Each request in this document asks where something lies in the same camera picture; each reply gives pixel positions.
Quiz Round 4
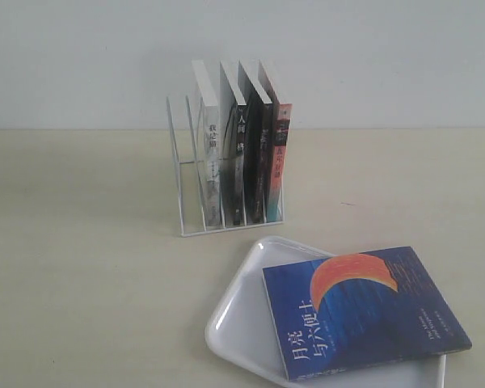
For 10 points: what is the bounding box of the white grey spine book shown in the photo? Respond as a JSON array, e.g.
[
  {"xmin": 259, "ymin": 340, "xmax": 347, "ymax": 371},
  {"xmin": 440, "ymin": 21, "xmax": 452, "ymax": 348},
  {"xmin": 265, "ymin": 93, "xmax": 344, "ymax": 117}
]
[{"xmin": 192, "ymin": 60, "xmax": 221, "ymax": 229}]

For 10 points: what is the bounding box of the blue moon cover book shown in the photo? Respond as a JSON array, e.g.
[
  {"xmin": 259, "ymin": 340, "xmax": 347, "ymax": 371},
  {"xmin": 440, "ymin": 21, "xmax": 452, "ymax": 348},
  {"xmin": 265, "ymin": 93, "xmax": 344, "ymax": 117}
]
[{"xmin": 262, "ymin": 247, "xmax": 472, "ymax": 381}]

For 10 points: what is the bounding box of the white wire book rack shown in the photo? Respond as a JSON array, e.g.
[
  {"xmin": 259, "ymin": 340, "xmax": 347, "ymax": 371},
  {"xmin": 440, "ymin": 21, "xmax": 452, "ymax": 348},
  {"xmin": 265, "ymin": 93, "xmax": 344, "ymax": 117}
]
[{"xmin": 166, "ymin": 98, "xmax": 286, "ymax": 237}]

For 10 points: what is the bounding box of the white plastic tray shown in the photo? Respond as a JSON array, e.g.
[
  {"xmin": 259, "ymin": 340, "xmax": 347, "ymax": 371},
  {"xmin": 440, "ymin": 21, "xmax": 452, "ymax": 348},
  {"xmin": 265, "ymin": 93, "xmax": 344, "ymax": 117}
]
[{"xmin": 205, "ymin": 236, "xmax": 446, "ymax": 387}]

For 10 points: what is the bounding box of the red teal spine book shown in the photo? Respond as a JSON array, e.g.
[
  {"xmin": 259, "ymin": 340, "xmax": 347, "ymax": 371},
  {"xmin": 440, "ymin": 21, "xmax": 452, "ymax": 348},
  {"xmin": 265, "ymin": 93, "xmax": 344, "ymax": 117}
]
[{"xmin": 258, "ymin": 61, "xmax": 293, "ymax": 222}]

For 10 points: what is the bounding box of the black white spine book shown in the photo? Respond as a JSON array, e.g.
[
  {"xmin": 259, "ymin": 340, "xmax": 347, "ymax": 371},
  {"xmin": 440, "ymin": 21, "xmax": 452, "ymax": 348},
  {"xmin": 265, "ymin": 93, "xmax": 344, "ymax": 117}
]
[{"xmin": 220, "ymin": 61, "xmax": 247, "ymax": 226}]

